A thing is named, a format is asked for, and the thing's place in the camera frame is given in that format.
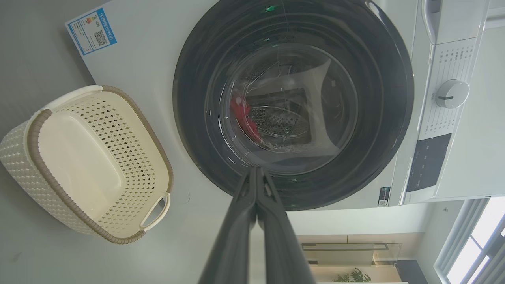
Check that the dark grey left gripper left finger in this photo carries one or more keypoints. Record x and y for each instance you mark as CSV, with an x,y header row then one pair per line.
x,y
232,244

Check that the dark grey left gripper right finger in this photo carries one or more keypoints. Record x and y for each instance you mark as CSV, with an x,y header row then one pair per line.
x,y
282,248

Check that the red garment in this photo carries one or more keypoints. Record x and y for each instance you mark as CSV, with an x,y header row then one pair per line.
x,y
241,114

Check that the black round washer door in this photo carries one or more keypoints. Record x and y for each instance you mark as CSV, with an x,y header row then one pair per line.
x,y
375,118

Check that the steel washer drum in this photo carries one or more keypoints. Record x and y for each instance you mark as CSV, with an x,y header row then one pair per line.
x,y
282,124

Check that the black washer display panel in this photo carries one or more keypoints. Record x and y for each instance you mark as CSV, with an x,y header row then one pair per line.
x,y
428,163

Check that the cream perforated laundry basket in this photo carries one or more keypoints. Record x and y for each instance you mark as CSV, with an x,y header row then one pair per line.
x,y
79,165

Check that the white washing machine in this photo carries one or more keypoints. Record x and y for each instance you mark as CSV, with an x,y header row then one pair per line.
x,y
158,47

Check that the white control dial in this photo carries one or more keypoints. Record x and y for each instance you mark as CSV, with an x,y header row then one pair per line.
x,y
451,94

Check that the green potted plant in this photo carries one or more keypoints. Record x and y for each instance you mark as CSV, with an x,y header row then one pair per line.
x,y
353,277

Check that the small black QR sticker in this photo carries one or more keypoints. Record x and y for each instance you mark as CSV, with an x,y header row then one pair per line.
x,y
384,196

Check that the blue energy label sticker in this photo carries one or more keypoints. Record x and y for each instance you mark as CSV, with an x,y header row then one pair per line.
x,y
91,31

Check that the white detergent drawer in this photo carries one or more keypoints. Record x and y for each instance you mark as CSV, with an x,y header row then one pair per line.
x,y
457,19

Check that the bright window with frame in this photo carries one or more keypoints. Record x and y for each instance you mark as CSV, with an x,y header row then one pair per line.
x,y
473,248

